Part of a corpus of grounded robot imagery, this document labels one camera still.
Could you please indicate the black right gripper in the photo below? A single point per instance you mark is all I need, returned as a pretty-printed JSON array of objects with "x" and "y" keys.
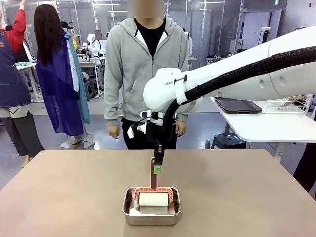
[{"x": 151, "y": 132}]

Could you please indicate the red brown lint roller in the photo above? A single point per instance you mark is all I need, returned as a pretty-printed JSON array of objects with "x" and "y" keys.
[{"x": 153, "y": 197}]

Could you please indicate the dark brown serving tray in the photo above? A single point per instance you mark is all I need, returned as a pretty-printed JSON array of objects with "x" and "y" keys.
[{"x": 237, "y": 105}]

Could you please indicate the person's left forearm grey sleeve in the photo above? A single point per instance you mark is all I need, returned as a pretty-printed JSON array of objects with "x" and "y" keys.
[{"x": 183, "y": 117}]

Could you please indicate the person's right forearm grey sleeve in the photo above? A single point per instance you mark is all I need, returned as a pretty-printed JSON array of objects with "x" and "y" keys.
[{"x": 112, "y": 108}]

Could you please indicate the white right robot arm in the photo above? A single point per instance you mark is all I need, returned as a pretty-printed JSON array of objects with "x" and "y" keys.
[{"x": 247, "y": 69}]

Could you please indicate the person's left hand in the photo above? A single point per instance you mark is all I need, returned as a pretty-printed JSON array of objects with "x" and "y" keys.
[{"x": 181, "y": 128}]

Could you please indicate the person's right hand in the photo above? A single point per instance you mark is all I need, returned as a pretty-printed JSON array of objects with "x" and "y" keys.
[{"x": 113, "y": 131}]

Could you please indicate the small grey cylinder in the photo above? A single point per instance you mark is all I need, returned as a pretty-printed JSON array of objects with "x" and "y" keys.
[{"x": 208, "y": 143}]

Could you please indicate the rectangular steel container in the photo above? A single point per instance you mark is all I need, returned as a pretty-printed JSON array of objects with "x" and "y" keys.
[{"x": 150, "y": 218}]

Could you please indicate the black metal stool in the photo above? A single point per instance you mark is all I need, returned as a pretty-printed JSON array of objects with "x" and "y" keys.
[{"x": 228, "y": 142}]

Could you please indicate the person in grey hoodie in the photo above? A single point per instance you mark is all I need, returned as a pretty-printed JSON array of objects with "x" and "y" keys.
[{"x": 130, "y": 74}]

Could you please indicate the white background desk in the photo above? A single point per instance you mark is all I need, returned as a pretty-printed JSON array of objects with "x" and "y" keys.
[{"x": 91, "y": 71}]

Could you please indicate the white shoe rack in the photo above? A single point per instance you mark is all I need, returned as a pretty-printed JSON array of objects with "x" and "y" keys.
[{"x": 217, "y": 59}]

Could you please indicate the white side table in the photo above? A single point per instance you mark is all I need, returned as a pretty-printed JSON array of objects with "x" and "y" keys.
[{"x": 271, "y": 128}]

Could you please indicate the white power strip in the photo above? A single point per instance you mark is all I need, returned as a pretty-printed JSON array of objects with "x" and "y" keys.
[{"x": 280, "y": 151}]

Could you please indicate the long-haired figure in blue robe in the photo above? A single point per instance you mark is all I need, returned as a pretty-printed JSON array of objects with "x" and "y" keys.
[{"x": 59, "y": 81}]

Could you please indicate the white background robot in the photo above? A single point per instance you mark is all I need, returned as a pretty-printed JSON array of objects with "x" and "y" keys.
[{"x": 96, "y": 47}]

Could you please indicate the person in orange top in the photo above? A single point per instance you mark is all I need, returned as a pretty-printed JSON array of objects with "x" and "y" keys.
[{"x": 307, "y": 168}]

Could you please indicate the black tripod with white device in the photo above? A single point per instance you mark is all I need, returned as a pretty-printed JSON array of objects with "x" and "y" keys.
[{"x": 265, "y": 34}]

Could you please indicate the figure in red with denim apron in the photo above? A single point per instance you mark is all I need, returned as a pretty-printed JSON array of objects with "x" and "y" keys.
[{"x": 12, "y": 74}]

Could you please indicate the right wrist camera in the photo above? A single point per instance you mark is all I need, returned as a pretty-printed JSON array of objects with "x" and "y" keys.
[{"x": 134, "y": 130}]

